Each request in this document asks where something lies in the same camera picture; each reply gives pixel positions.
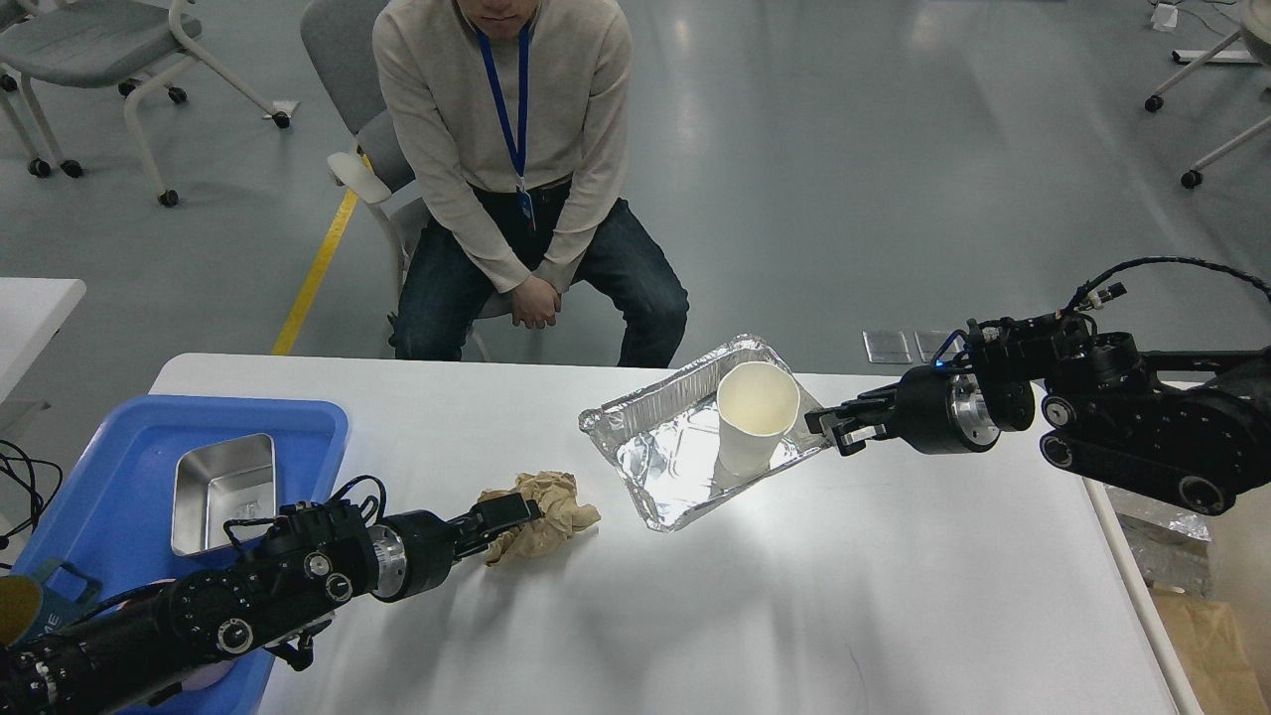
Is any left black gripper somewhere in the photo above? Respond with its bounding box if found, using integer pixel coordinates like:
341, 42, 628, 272
369, 493, 543, 603

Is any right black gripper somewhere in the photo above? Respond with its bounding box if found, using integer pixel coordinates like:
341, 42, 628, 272
805, 364, 1002, 457

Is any brown paper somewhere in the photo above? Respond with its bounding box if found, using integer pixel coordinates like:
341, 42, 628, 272
478, 471, 601, 566

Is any white paper cup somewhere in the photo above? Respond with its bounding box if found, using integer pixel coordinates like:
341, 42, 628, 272
716, 361, 799, 476

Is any aluminium foil tray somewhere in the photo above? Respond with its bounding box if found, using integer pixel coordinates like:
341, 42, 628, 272
578, 334, 833, 532

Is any square metal tin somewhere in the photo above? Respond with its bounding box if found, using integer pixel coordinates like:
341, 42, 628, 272
172, 433, 278, 558

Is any dark blue home mug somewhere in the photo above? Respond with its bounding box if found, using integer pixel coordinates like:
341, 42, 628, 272
1, 558, 103, 646

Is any pink mug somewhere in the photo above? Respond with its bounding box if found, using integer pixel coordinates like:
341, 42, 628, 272
179, 660, 234, 692

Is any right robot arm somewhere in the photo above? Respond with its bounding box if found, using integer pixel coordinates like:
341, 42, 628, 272
805, 257, 1270, 516

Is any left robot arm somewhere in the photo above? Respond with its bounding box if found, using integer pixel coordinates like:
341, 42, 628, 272
3, 486, 543, 714

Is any left floor outlet plate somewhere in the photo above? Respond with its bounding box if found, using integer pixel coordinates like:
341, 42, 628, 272
862, 330, 914, 364

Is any floor outlet plate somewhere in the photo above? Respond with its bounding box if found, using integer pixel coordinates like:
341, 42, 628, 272
862, 330, 914, 364
914, 330, 965, 363

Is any right floor outlet plate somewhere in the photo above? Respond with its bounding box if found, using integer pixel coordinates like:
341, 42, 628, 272
914, 330, 965, 363

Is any blue plastic tray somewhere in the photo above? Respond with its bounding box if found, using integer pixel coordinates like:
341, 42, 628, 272
17, 395, 347, 714

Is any seated person beige sweater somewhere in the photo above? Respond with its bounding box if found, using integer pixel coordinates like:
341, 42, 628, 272
372, 1, 689, 370

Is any beige plastic bin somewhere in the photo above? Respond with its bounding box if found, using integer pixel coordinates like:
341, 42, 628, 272
1082, 381, 1271, 715

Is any white side table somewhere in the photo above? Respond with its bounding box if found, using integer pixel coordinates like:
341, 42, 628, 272
1, 277, 86, 399

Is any grey office chair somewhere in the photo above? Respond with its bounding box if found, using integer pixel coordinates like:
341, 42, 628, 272
299, 0, 517, 363

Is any white rolling stand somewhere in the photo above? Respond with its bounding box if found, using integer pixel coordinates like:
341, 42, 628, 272
1143, 0, 1271, 190

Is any black cable bundle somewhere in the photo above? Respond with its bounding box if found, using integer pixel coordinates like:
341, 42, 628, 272
0, 439, 65, 552

